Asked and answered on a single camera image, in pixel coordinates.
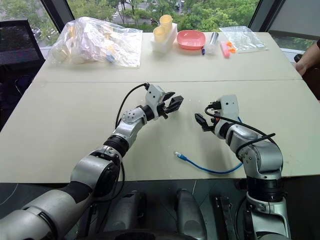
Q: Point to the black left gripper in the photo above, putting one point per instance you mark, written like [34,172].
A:
[163,107]

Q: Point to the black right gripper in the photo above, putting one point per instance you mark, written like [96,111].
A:
[216,106]

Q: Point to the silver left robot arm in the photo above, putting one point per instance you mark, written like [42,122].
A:
[125,130]

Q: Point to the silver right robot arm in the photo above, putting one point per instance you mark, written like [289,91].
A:
[265,155]

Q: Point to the bystander bare forearm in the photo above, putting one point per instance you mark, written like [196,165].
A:
[312,52]

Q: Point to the bystander bare hand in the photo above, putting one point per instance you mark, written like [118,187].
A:
[302,68]

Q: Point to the white foam cup holder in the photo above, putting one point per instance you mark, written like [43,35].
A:
[166,42]

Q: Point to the pink plastic bowl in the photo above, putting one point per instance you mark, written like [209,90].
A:
[191,40]

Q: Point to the pale yellow plastic cup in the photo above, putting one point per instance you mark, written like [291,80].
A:
[166,22]
[160,35]

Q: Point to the clear tube with blue cap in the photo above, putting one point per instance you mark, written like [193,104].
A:
[212,41]

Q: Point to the pink plastic stick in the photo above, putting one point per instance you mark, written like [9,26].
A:
[225,51]

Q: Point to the small orange plastic piece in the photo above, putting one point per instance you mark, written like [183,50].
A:
[233,50]
[228,44]

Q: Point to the clear zip bag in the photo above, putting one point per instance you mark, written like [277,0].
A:
[245,40]

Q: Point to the dark rounded robot leg shape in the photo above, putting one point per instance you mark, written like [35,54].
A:
[131,212]
[188,215]

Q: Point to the large clear plastic bag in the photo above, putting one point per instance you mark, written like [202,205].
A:
[87,42]

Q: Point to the bystander dark trousers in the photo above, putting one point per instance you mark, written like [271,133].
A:
[313,82]

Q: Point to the black mesh office chair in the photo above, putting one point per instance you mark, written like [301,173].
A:
[17,42]

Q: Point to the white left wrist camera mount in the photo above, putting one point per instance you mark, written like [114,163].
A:
[153,96]

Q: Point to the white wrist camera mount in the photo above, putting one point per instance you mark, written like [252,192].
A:
[230,106]
[153,96]

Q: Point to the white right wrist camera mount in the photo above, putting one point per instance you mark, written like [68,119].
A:
[230,106]

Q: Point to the dark window frame pillar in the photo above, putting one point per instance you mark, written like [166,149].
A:
[58,13]
[266,15]

